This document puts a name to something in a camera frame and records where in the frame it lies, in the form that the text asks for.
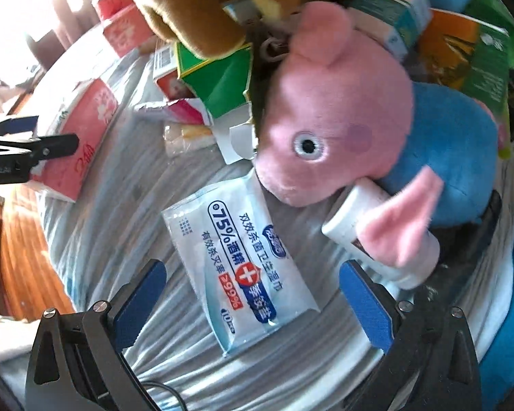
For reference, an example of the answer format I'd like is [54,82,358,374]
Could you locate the blue fabric storage box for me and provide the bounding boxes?
[480,325,514,411]

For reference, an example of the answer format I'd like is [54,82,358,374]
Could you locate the white bottle with red label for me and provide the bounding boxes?
[321,177,440,290]

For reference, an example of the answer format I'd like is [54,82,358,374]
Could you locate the green cardboard carton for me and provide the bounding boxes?
[175,40,256,121]

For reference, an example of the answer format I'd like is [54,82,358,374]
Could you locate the small red tissue pack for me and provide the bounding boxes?
[91,0,134,20]

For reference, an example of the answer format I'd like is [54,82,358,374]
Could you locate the brown plush toy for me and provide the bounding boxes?
[120,0,384,59]

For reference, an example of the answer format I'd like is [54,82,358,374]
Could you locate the white wet wipes packet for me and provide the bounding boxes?
[160,167,320,359]

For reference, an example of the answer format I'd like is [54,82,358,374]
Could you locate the red white boxes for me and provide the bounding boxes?
[102,4,156,59]

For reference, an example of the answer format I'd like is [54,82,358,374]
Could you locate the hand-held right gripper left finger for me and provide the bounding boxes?
[25,259,168,411]

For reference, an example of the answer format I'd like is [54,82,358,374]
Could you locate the yellow wrapped snack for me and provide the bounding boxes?
[163,122,215,157]

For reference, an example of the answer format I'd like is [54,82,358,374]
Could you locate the white cardboard piece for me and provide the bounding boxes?
[216,122,258,164]

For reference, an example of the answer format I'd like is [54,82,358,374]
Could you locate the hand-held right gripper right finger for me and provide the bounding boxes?
[339,259,483,411]

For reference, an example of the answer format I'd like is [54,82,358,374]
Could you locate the pink pig plush toy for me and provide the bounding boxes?
[253,0,498,275]

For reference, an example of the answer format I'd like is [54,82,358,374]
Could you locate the teal and white carton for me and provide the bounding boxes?
[349,0,433,61]

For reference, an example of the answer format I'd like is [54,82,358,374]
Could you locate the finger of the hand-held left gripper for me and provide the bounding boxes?
[0,115,39,139]
[0,133,79,168]

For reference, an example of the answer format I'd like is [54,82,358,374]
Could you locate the large red tissue pack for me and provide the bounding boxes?
[29,78,120,203]

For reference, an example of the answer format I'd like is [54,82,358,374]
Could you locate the pink and white torn box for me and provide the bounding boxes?
[135,98,215,127]

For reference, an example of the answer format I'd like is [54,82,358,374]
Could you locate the white and red small box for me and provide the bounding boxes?
[153,45,198,100]

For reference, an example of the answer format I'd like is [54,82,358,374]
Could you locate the orange and green packet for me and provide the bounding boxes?
[416,9,511,138]

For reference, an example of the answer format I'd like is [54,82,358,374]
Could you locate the black cable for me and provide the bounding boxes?
[140,382,190,411]

